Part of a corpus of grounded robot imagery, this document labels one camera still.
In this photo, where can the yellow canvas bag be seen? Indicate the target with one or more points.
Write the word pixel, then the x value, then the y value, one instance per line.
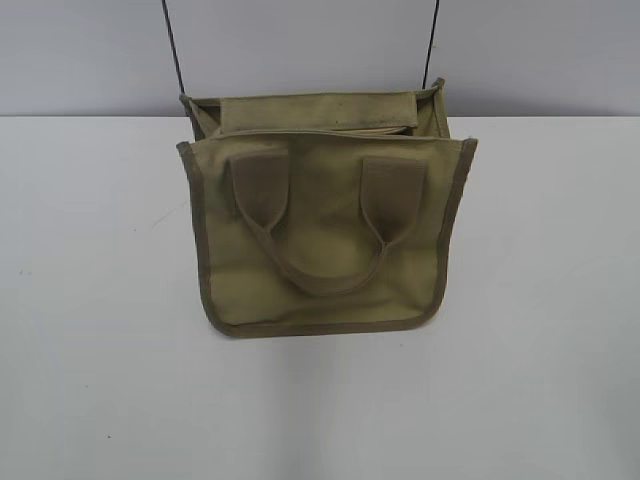
pixel 325 213

